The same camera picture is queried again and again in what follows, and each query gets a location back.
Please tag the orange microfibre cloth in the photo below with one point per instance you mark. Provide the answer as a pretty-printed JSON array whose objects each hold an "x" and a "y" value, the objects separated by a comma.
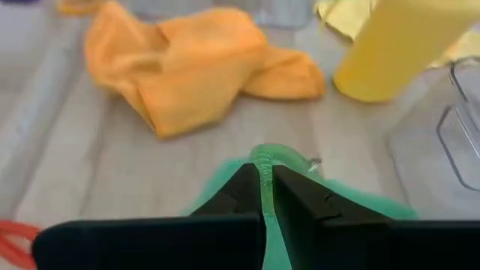
[{"x": 187, "y": 67}]

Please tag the clear plastic bin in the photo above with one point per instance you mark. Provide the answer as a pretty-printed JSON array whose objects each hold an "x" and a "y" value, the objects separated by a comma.
[{"x": 431, "y": 150}]

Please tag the green microfibre cloth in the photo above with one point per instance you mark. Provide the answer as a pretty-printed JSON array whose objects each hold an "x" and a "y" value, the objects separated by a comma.
[{"x": 277, "y": 152}]

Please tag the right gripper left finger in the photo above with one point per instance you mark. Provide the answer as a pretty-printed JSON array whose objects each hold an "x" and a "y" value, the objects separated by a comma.
[{"x": 150, "y": 243}]

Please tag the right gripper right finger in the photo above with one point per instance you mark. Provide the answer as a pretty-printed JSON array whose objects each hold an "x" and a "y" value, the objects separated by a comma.
[{"x": 356, "y": 243}]

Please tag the yellow sports bottle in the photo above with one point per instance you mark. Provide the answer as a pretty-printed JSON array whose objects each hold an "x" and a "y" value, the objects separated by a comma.
[{"x": 393, "y": 48}]

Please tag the yellow microfibre cloth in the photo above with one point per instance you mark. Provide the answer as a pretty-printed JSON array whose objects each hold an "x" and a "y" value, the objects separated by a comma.
[{"x": 337, "y": 15}]

